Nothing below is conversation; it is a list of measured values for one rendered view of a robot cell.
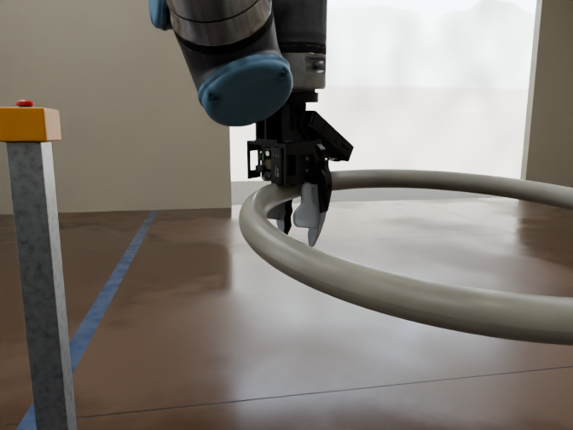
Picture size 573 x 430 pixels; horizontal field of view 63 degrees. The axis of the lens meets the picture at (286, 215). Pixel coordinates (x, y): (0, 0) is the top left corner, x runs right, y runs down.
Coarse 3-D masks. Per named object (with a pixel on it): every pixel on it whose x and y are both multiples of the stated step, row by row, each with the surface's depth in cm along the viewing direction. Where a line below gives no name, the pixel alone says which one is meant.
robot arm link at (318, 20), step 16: (272, 0) 53; (288, 0) 54; (304, 0) 54; (320, 0) 56; (288, 16) 55; (304, 16) 55; (320, 16) 56; (288, 32) 55; (304, 32) 55; (320, 32) 57; (288, 48) 56; (304, 48) 56; (320, 48) 57
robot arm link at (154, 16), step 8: (152, 0) 51; (160, 0) 48; (152, 8) 51; (160, 8) 48; (168, 8) 49; (152, 16) 52; (160, 16) 49; (168, 16) 50; (160, 24) 50; (168, 24) 51
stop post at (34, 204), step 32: (0, 128) 108; (32, 128) 109; (32, 160) 112; (32, 192) 113; (32, 224) 115; (32, 256) 116; (32, 288) 117; (64, 288) 126; (32, 320) 119; (64, 320) 125; (32, 352) 120; (64, 352) 124; (32, 384) 122; (64, 384) 124; (64, 416) 125
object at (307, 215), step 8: (304, 184) 62; (312, 184) 63; (304, 192) 62; (312, 192) 64; (304, 200) 62; (312, 200) 63; (304, 208) 62; (312, 208) 64; (296, 216) 61; (304, 216) 62; (312, 216) 64; (320, 216) 64; (296, 224) 61; (304, 224) 62; (312, 224) 64; (320, 224) 64; (312, 232) 65; (320, 232) 65; (312, 240) 65
